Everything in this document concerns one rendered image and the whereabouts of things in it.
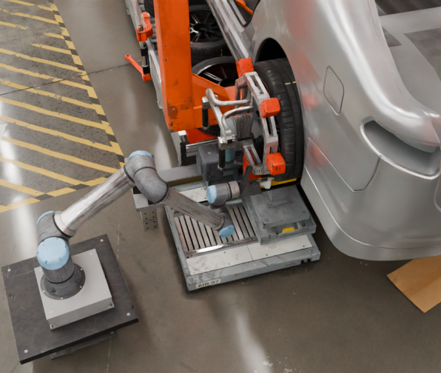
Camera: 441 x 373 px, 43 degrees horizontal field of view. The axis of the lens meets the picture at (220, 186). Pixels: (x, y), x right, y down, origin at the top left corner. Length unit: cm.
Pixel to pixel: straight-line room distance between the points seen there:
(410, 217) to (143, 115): 270
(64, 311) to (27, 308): 26
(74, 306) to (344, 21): 184
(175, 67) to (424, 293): 196
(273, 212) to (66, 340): 142
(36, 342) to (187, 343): 80
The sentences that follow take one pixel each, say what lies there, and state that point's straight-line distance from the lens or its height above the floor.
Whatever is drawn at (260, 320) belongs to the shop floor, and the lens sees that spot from 331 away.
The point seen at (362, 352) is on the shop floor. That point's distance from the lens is 330.
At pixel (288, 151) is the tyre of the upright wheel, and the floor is 93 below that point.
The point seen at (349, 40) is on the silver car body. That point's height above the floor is 168.
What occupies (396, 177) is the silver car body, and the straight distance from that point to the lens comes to 219.
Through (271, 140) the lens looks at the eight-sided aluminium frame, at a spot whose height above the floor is 97.
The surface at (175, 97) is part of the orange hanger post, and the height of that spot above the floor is 79.
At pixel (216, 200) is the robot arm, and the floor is 61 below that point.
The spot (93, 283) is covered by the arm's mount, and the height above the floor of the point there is 40.
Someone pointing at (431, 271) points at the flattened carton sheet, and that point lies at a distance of 370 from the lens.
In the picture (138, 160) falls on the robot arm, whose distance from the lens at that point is 272.
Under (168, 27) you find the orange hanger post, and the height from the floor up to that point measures 126.
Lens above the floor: 286
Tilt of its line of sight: 47 degrees down
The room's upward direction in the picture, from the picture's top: straight up
